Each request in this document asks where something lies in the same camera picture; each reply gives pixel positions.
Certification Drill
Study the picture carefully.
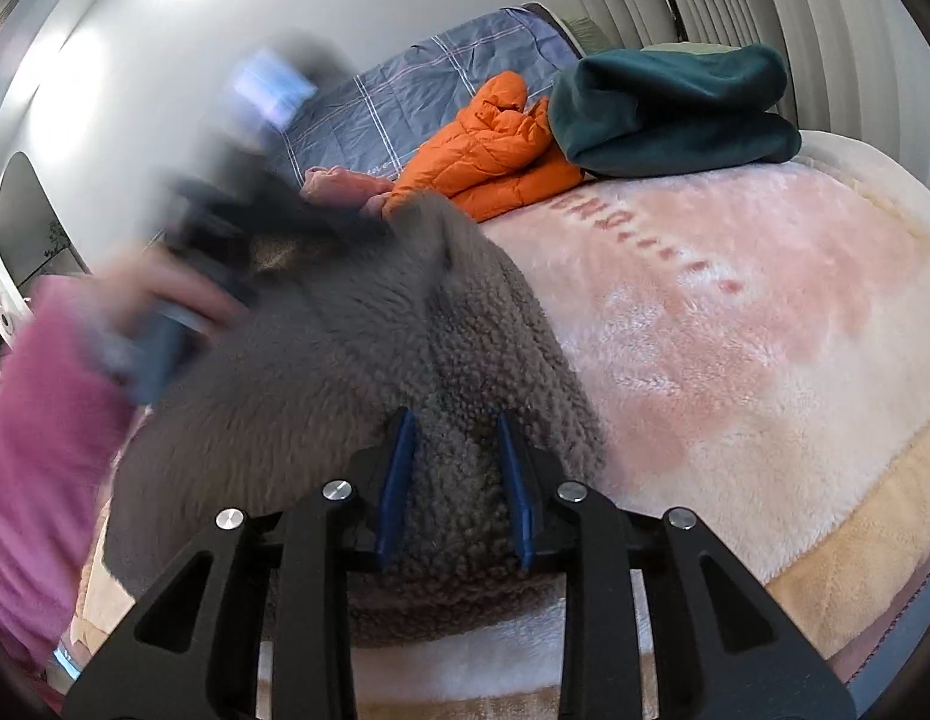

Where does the orange puffer jacket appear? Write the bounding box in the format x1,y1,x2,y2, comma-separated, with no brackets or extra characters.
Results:
382,71,586,222

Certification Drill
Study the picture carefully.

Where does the blue plaid quilt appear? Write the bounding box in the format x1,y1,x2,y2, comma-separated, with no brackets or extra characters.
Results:
281,7,582,185

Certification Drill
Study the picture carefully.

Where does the person's left hand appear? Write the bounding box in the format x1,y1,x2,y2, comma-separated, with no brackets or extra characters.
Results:
97,244,245,350

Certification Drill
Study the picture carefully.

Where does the white furniture panel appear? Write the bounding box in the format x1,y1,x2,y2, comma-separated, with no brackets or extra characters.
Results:
0,150,91,391

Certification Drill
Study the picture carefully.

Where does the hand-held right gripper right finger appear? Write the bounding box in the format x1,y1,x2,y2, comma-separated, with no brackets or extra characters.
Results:
496,409,856,720

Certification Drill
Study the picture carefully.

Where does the pink garment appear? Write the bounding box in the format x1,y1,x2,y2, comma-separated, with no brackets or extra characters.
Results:
300,165,395,222

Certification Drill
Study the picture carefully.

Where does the person's left forearm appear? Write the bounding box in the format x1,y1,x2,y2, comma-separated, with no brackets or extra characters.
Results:
0,274,147,691

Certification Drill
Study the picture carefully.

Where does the teal folded fleece garment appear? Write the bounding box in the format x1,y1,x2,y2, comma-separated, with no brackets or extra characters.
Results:
547,43,803,179

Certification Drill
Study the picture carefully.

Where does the brown fleece jacket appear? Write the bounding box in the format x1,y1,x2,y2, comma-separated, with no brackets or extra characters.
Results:
105,191,608,650

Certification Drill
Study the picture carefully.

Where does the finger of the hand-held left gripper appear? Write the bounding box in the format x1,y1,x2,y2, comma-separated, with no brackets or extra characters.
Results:
281,191,395,247

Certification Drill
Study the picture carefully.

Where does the green pillow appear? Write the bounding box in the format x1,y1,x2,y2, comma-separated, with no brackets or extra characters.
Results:
562,15,616,53

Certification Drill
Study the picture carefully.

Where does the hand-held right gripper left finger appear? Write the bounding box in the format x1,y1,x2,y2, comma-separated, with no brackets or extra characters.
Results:
64,409,421,720

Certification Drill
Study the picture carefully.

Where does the dark printed pillow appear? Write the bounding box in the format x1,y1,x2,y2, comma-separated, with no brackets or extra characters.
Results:
525,1,586,53

